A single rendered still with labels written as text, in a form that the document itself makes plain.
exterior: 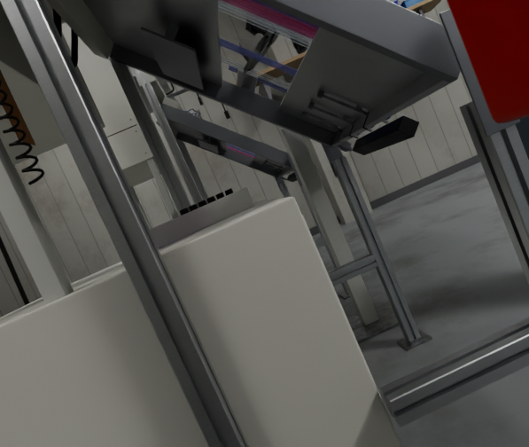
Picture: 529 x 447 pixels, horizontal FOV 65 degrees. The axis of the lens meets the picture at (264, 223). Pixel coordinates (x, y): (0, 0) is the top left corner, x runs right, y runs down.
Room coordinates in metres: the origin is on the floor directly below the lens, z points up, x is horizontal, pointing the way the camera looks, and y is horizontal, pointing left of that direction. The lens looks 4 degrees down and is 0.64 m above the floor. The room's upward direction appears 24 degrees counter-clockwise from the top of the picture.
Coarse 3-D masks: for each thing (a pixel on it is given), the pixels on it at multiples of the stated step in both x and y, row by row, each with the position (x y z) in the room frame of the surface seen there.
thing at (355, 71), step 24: (312, 48) 0.76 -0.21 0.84; (336, 48) 0.72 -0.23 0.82; (360, 48) 0.69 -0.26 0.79; (312, 72) 0.87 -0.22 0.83; (336, 72) 0.82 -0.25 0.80; (360, 72) 0.78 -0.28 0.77; (384, 72) 0.74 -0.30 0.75; (408, 72) 0.71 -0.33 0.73; (288, 96) 1.09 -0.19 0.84; (312, 96) 1.01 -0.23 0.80; (336, 96) 0.95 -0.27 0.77; (360, 96) 0.89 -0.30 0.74; (384, 96) 0.84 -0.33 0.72; (336, 120) 1.13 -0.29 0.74
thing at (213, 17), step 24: (96, 0) 0.95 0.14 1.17; (120, 0) 0.89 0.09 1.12; (144, 0) 0.84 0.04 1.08; (168, 0) 0.80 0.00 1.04; (192, 0) 0.76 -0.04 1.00; (216, 0) 0.74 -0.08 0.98; (120, 24) 1.05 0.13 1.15; (144, 24) 0.98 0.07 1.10; (168, 24) 0.91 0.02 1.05; (192, 24) 0.87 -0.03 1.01; (216, 24) 0.82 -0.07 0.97; (144, 48) 1.16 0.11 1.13; (168, 48) 0.95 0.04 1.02; (192, 48) 0.90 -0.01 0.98; (216, 48) 0.95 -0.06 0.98; (168, 72) 1.15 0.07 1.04; (192, 72) 1.06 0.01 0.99; (216, 72) 1.12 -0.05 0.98
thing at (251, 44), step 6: (258, 36) 1.04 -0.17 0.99; (240, 42) 1.03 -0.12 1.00; (246, 42) 1.04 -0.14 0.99; (252, 42) 1.04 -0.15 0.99; (258, 42) 1.04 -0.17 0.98; (246, 48) 1.04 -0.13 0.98; (252, 48) 1.04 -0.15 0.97; (264, 48) 1.04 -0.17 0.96; (252, 60) 1.03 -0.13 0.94; (246, 66) 1.04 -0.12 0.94; (252, 66) 1.05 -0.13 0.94
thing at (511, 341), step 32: (448, 32) 0.54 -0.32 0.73; (480, 96) 0.54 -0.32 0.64; (160, 224) 0.89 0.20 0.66; (192, 224) 0.89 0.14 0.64; (480, 352) 0.54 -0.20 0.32; (512, 352) 0.54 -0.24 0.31; (416, 384) 0.54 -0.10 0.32; (448, 384) 0.53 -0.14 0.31; (480, 384) 0.53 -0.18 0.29; (416, 416) 0.53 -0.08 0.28
